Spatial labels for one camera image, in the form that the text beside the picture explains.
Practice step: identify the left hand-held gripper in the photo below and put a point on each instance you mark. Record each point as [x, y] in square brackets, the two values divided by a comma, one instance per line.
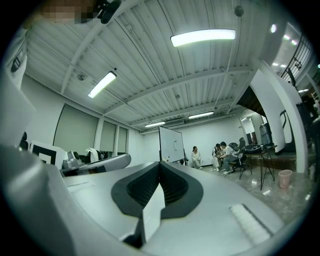
[48, 155]

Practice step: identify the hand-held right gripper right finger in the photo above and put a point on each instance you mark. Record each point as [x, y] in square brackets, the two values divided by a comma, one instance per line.
[212, 207]

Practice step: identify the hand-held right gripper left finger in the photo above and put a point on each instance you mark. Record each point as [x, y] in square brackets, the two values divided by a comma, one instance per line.
[100, 190]

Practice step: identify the white garment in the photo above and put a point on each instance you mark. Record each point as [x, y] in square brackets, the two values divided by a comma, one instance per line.
[92, 154]

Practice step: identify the grey window blind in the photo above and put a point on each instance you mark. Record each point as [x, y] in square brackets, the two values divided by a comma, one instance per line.
[122, 140]
[108, 136]
[76, 130]

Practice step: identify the long ceiling light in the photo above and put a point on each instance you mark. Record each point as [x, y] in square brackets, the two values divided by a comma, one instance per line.
[102, 84]
[201, 115]
[155, 124]
[202, 37]

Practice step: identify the whiteboard on black stand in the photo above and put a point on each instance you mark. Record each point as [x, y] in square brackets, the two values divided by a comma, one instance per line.
[172, 145]

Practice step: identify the table with hairpin legs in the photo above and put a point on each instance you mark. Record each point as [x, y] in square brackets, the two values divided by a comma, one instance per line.
[255, 150]

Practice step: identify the pink plastic bin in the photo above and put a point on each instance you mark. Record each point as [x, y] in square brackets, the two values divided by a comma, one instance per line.
[285, 178]

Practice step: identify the white ceiling air conditioner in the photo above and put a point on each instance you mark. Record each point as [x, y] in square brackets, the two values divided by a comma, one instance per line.
[174, 122]

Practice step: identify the water dispenser bottle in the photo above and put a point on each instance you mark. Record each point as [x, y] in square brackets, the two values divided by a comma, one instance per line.
[265, 133]

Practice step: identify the white pillar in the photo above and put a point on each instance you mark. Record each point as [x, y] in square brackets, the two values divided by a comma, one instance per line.
[275, 100]

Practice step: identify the person's white shirt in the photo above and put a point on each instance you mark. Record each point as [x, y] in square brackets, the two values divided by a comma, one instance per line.
[17, 57]

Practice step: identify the black head-worn camera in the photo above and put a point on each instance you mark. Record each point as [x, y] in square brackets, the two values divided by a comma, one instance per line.
[108, 10]

